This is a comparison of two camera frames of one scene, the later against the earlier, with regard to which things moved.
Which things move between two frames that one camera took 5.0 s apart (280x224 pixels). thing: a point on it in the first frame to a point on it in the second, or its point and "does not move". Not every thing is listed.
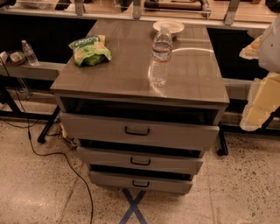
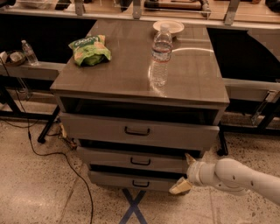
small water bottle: (29, 53) does not move
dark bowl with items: (13, 58) does not move
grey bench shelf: (38, 70) does not move
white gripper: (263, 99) to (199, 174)
